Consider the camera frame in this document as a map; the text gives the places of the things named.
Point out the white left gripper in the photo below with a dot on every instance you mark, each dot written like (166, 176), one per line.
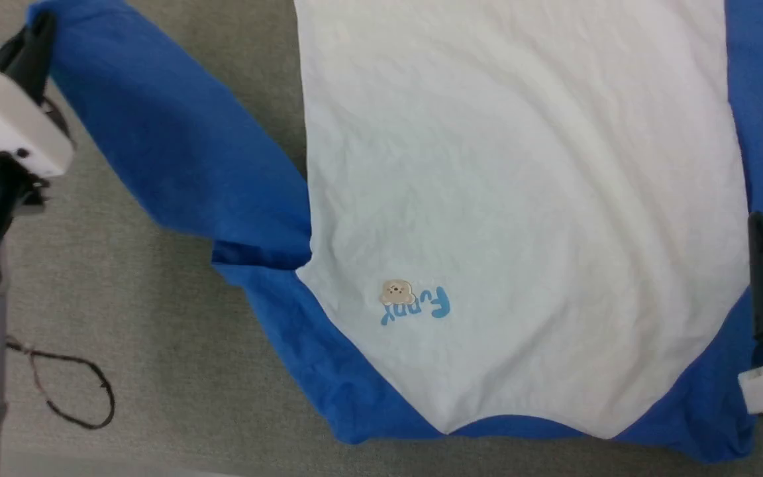
(4, 119)

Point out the white and blue sweatshirt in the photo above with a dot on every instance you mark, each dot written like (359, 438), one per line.
(520, 165)

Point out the grey fabric sofa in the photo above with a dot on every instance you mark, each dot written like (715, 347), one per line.
(169, 344)

